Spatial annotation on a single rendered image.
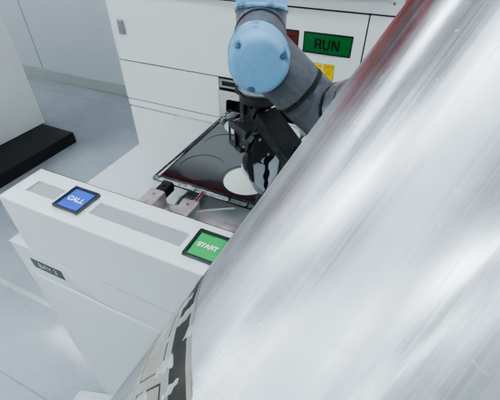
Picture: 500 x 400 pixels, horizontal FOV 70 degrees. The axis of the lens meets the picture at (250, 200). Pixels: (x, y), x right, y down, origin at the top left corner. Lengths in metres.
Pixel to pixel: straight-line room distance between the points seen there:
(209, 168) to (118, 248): 0.31
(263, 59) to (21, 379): 1.50
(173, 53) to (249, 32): 0.72
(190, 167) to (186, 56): 0.41
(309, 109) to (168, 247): 0.28
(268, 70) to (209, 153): 0.44
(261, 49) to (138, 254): 0.34
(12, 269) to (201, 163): 1.44
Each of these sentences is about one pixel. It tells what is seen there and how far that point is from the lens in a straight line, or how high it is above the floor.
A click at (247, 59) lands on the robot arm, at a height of 1.22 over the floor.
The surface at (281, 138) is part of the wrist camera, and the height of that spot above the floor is 1.06.
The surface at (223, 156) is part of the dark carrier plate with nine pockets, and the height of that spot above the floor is 0.90.
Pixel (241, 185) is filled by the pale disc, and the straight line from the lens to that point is 0.75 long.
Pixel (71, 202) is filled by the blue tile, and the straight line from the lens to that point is 0.68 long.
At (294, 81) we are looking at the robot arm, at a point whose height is 1.18.
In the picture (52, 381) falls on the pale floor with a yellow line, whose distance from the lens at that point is 1.64.
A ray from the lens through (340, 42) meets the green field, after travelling 0.93.
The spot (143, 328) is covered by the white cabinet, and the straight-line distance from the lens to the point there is 0.77.
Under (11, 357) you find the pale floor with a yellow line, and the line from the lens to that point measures 1.77.
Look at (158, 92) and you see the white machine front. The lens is 1.24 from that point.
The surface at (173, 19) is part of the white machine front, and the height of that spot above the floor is 1.11.
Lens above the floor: 1.35
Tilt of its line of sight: 40 degrees down
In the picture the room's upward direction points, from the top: straight up
